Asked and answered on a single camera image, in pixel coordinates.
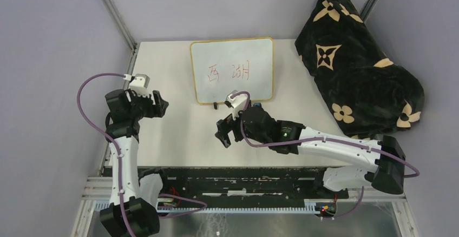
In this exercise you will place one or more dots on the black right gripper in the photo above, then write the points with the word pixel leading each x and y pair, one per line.
pixel 223 126

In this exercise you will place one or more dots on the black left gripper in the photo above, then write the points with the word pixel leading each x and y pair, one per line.
pixel 157 110

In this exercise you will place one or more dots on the yellow framed whiteboard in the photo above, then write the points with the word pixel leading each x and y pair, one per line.
pixel 222 66

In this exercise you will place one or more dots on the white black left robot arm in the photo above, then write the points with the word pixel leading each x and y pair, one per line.
pixel 130 211

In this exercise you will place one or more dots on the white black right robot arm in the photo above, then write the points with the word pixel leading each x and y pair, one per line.
pixel 378 163

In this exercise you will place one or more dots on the small electronics board with led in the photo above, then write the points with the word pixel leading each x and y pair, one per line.
pixel 326 210

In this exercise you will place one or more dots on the black floral plush blanket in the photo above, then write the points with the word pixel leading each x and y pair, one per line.
pixel 365 91

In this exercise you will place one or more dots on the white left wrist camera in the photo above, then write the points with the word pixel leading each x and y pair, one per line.
pixel 139 84

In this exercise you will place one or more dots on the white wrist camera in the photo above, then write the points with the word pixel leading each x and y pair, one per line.
pixel 139 84
pixel 238 102

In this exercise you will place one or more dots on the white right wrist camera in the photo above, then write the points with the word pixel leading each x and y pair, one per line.
pixel 238 102

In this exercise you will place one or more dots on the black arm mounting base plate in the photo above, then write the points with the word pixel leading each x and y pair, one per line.
pixel 244 187

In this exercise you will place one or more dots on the left aluminium frame post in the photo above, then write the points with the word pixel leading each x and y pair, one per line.
pixel 120 24

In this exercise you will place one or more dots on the grey toothed cable rail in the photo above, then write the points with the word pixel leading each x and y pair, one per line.
pixel 306 208

